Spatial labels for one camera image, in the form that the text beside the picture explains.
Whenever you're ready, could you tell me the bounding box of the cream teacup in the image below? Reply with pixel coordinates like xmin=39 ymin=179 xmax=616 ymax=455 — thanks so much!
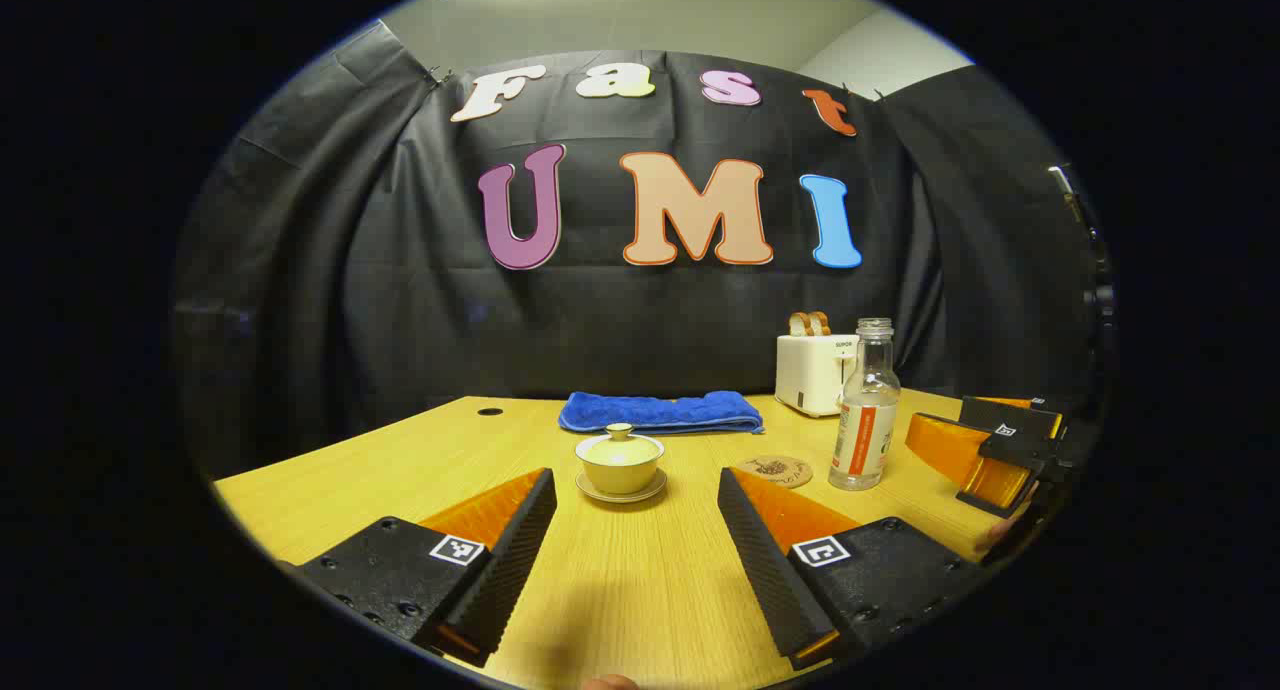
xmin=575 ymin=435 xmax=666 ymax=496

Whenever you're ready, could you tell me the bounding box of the cream teacup lid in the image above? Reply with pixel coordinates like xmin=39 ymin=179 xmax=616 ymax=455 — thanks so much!
xmin=578 ymin=423 xmax=664 ymax=468

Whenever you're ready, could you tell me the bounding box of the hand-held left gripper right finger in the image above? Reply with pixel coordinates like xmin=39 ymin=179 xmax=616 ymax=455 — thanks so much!
xmin=716 ymin=467 xmax=988 ymax=672

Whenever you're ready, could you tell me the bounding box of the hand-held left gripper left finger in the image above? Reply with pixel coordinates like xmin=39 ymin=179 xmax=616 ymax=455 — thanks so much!
xmin=298 ymin=467 xmax=559 ymax=669

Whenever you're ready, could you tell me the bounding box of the cream saucer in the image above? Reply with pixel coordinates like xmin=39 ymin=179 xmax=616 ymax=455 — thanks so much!
xmin=575 ymin=468 xmax=669 ymax=505

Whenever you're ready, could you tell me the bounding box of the round cork coaster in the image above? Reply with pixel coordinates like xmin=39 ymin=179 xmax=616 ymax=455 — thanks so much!
xmin=735 ymin=455 xmax=814 ymax=489

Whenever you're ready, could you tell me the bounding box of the clear water bottle orange label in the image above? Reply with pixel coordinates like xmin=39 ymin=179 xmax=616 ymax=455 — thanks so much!
xmin=828 ymin=318 xmax=901 ymax=492

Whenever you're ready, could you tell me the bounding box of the white toaster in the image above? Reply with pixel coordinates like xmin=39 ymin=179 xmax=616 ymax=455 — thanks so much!
xmin=775 ymin=332 xmax=861 ymax=418

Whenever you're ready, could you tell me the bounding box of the black backdrop cloth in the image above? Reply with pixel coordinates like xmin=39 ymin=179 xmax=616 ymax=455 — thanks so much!
xmin=170 ymin=20 xmax=1101 ymax=481

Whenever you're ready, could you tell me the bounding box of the blue towel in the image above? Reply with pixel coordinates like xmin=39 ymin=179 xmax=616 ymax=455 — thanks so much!
xmin=558 ymin=391 xmax=766 ymax=436

